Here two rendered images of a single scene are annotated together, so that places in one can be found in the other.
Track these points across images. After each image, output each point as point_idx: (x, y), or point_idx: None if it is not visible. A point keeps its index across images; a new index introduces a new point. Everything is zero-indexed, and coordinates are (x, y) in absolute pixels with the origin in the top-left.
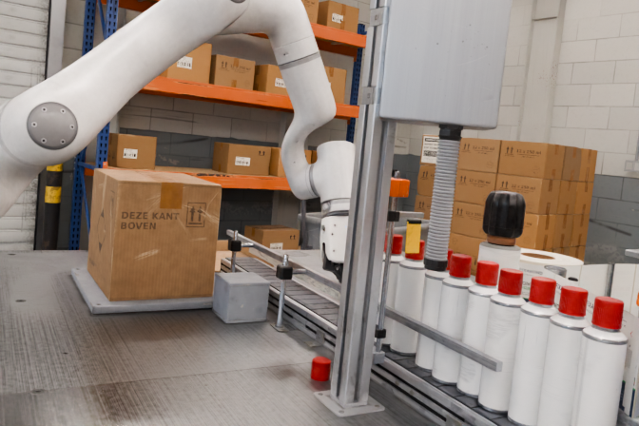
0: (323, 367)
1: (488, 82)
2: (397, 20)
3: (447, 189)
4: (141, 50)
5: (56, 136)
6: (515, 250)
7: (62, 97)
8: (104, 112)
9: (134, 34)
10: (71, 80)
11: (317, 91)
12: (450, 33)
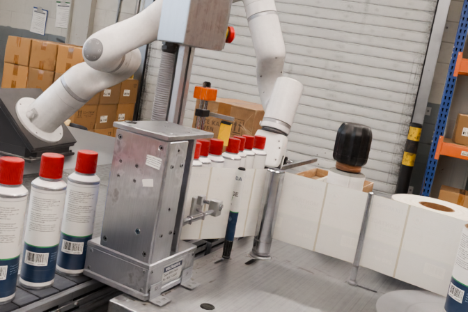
0: None
1: (184, 12)
2: None
3: (157, 83)
4: (150, 14)
5: (92, 54)
6: (342, 175)
7: (99, 36)
8: (122, 45)
9: (150, 5)
10: (110, 28)
11: (259, 38)
12: None
